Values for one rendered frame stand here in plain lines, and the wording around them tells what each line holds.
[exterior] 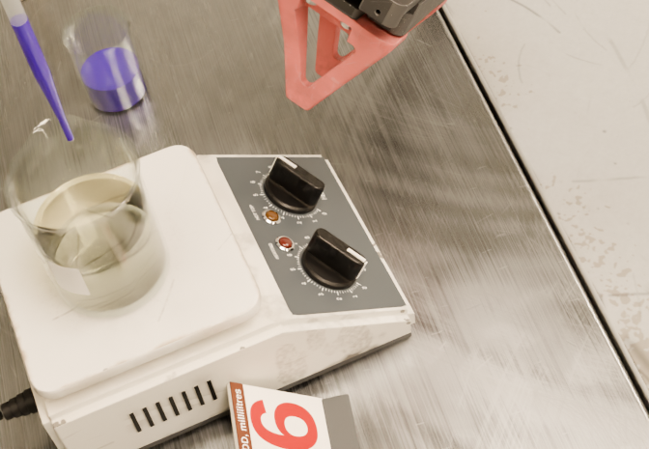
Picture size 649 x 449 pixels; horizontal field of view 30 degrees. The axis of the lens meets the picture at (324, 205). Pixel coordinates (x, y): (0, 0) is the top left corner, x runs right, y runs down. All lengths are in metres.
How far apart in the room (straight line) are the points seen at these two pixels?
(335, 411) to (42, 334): 0.16
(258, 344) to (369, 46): 0.16
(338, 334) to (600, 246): 0.17
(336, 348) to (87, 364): 0.13
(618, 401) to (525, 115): 0.20
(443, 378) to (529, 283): 0.08
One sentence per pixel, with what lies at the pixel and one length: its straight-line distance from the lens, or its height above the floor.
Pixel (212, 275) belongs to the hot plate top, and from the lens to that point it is 0.61.
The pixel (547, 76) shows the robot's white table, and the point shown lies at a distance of 0.80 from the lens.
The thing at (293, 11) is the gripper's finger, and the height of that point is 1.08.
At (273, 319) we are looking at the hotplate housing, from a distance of 0.62.
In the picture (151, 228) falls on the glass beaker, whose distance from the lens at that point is 0.58.
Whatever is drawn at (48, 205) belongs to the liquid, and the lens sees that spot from 0.61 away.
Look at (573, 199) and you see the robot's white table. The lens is 0.74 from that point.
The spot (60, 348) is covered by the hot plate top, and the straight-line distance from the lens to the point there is 0.61.
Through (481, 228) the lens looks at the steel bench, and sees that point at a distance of 0.72.
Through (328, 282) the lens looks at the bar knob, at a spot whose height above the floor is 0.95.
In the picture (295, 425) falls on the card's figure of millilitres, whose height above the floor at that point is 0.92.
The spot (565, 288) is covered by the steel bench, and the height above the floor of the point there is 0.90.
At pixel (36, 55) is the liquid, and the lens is 0.51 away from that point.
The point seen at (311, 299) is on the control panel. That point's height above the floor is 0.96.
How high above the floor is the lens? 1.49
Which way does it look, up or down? 53 degrees down
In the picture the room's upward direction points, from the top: 10 degrees counter-clockwise
